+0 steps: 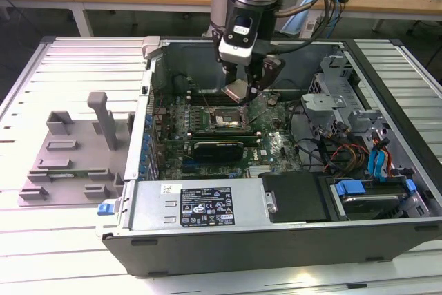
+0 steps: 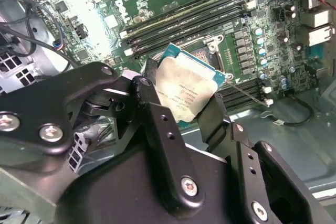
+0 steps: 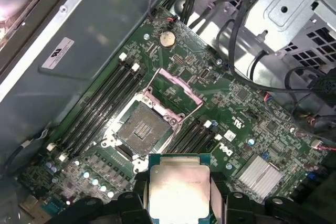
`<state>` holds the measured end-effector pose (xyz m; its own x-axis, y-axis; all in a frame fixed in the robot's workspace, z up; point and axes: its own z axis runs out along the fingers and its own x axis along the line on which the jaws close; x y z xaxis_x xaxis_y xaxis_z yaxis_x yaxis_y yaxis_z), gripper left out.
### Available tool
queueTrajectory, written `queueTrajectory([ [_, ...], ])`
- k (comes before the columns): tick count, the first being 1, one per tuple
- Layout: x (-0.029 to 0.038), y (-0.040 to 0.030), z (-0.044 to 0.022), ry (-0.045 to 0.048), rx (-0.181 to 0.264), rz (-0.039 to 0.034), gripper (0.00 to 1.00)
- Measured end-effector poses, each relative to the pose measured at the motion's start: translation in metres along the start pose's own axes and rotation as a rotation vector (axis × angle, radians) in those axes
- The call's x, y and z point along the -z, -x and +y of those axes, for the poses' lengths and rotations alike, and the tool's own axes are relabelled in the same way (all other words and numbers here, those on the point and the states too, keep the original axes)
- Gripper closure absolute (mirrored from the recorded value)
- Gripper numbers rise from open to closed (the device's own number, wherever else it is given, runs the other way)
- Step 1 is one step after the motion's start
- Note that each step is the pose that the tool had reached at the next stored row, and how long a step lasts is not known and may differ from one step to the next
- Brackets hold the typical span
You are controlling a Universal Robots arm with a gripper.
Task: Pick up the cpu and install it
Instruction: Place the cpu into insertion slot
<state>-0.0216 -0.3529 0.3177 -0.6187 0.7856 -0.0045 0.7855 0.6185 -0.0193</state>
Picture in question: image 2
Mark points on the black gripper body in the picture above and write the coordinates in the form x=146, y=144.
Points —
x=118, y=195

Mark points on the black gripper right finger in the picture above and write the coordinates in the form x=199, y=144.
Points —
x=215, y=129

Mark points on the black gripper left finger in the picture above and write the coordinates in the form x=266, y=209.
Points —
x=39, y=103

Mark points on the silver green CPU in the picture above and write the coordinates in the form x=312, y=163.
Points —
x=183, y=85

